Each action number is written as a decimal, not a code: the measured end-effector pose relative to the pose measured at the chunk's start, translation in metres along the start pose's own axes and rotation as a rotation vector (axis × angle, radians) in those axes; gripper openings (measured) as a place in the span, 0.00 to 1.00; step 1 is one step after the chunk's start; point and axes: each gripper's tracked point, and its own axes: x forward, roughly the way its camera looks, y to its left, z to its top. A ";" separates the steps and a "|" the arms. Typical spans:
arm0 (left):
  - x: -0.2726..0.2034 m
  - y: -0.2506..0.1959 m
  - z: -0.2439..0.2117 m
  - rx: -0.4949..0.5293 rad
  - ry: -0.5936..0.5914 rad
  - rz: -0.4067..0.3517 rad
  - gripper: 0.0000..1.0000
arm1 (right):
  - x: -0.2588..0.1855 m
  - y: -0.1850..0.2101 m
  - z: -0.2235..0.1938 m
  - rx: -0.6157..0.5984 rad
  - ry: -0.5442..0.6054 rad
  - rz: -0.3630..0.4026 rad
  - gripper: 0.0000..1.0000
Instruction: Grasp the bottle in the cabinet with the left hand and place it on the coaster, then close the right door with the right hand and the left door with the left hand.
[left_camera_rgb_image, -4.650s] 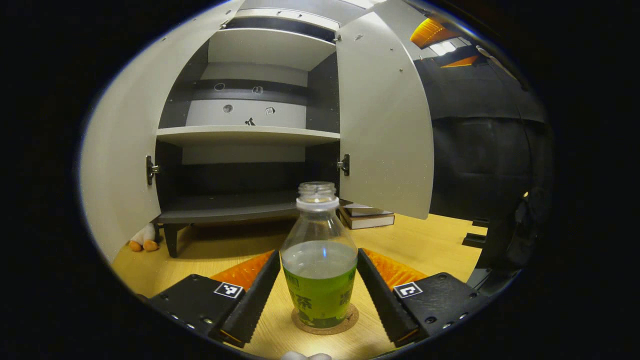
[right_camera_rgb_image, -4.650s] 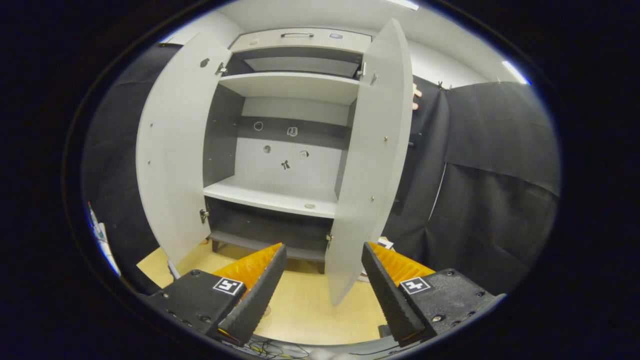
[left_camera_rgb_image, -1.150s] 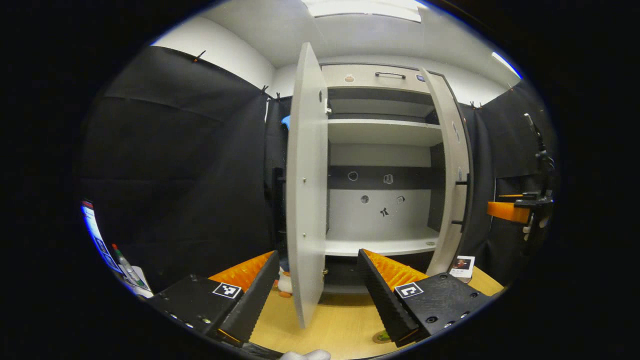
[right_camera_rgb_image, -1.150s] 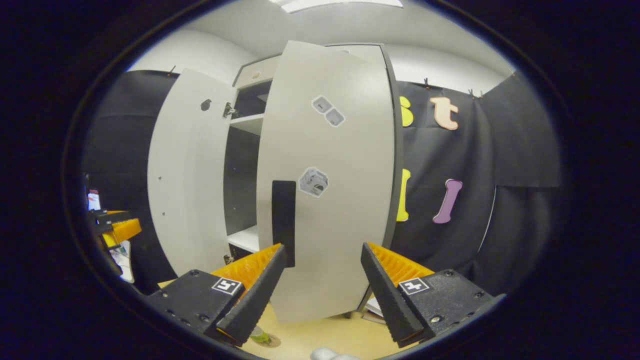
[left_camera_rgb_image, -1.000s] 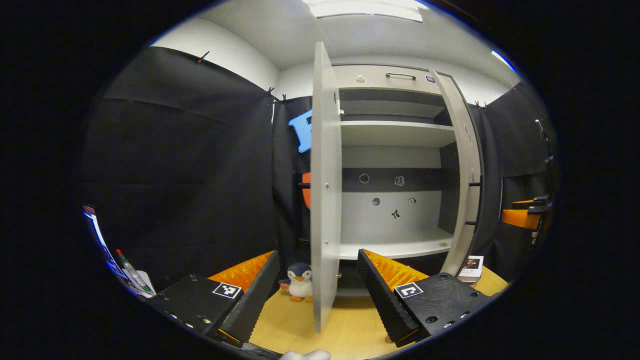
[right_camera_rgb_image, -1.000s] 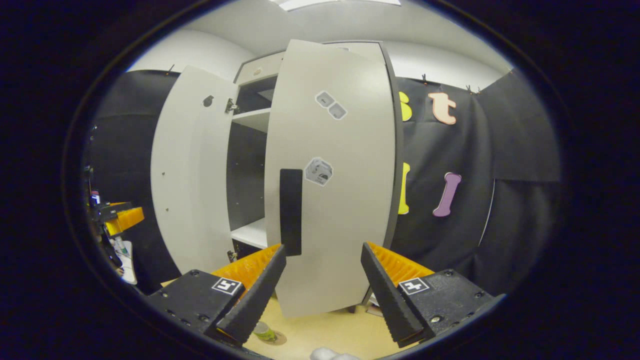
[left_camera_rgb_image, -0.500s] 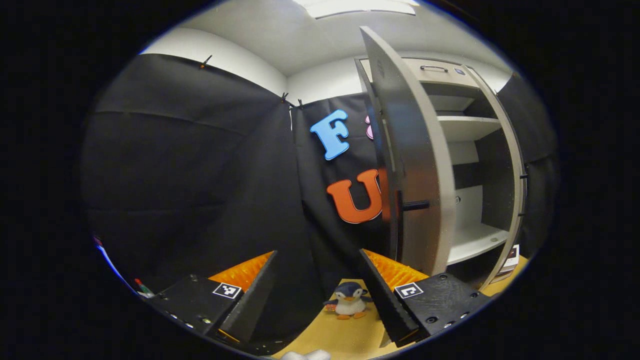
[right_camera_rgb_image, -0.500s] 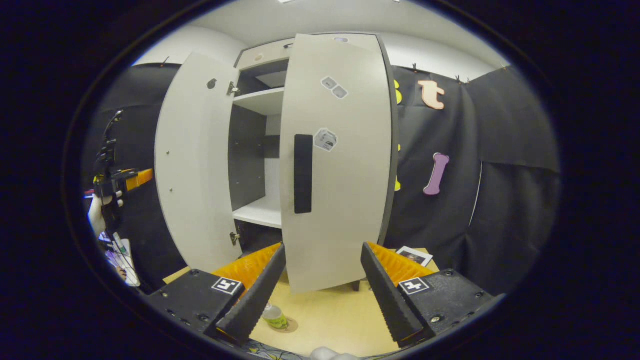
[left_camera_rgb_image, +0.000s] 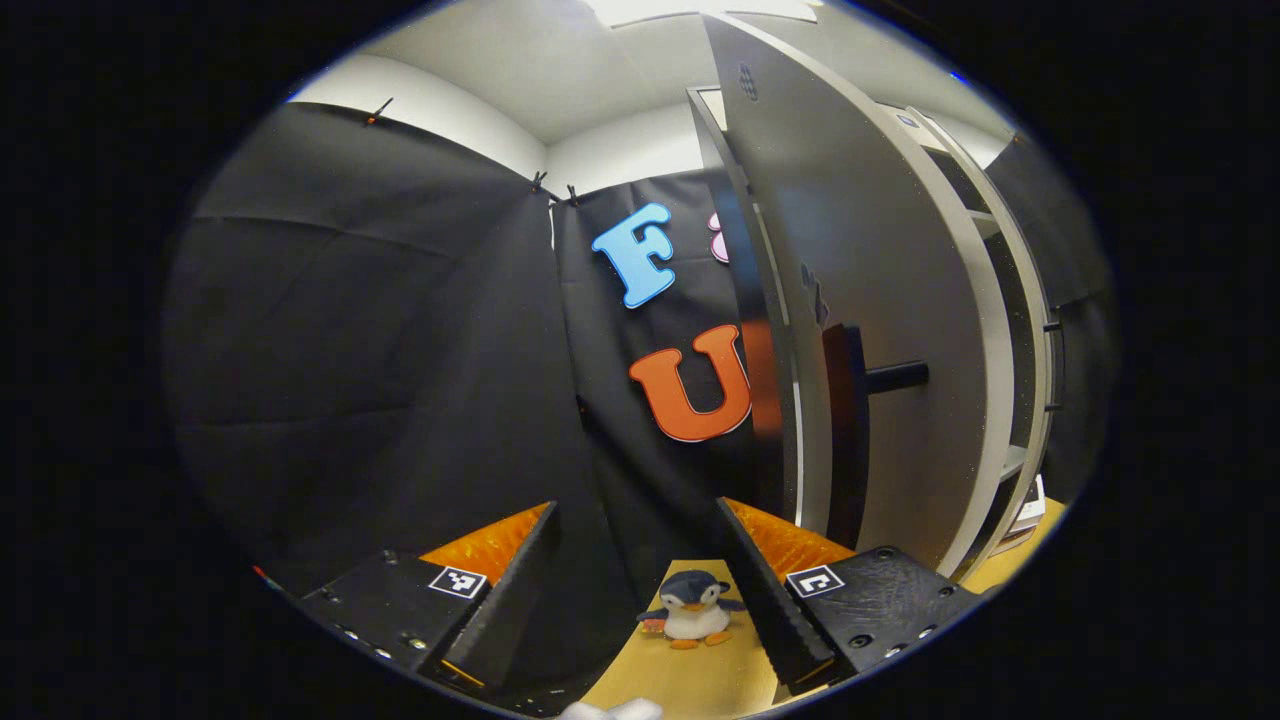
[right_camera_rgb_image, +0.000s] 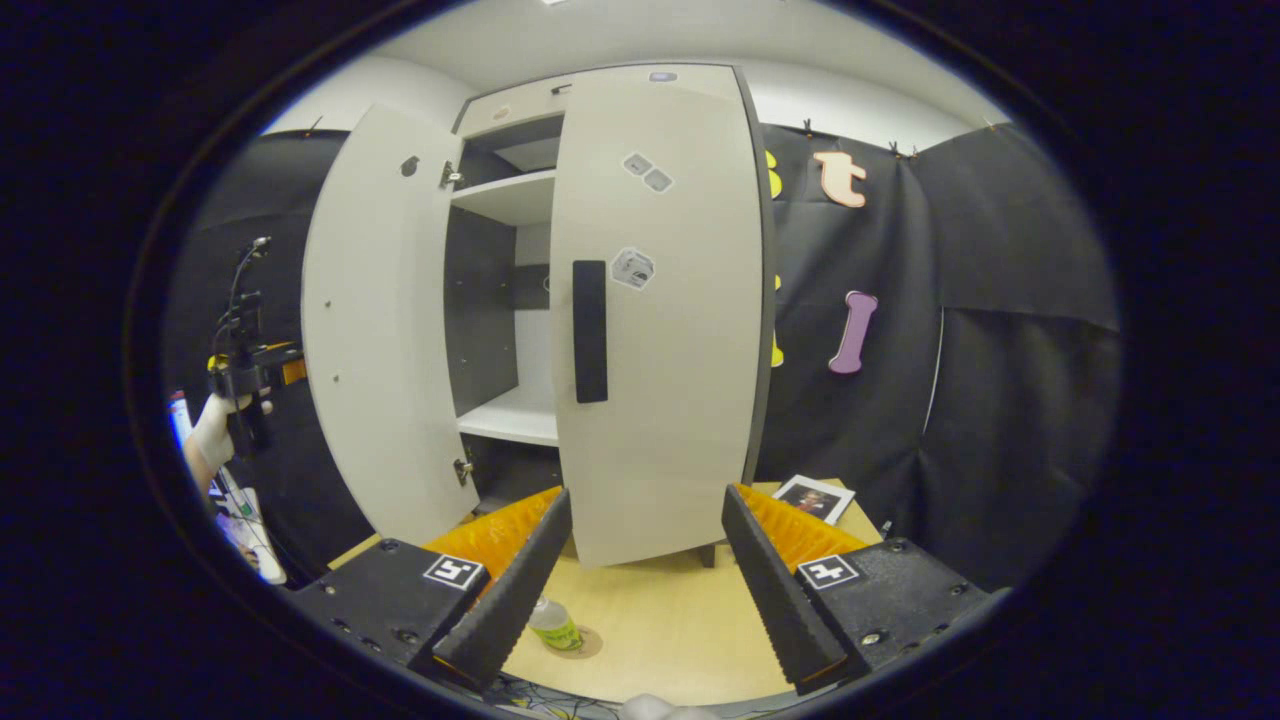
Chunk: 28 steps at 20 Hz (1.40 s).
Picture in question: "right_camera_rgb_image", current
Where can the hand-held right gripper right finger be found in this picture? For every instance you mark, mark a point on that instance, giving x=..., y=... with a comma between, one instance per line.
x=770, y=590

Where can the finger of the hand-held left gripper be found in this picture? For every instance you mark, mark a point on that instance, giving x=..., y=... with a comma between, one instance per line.
x=292, y=370

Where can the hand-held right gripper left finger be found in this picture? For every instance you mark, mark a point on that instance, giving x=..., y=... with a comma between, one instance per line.
x=520, y=590

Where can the green label plastic bottle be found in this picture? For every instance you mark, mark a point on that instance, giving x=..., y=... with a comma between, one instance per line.
x=555, y=625

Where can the round brown coaster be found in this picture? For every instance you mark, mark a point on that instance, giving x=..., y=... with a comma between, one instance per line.
x=590, y=642

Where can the grey cabinet door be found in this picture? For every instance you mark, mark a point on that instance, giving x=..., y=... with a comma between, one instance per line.
x=380, y=330
x=680, y=400

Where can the white cabinet shelf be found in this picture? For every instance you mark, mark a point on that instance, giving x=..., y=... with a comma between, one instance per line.
x=520, y=415
x=515, y=198

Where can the grey and black cabinet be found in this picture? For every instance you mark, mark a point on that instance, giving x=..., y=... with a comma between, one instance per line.
x=480, y=300

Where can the grey cabinet drawer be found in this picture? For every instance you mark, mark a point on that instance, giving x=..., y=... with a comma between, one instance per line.
x=510, y=105

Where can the lit display screen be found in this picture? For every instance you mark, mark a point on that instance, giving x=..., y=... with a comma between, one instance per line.
x=182, y=418

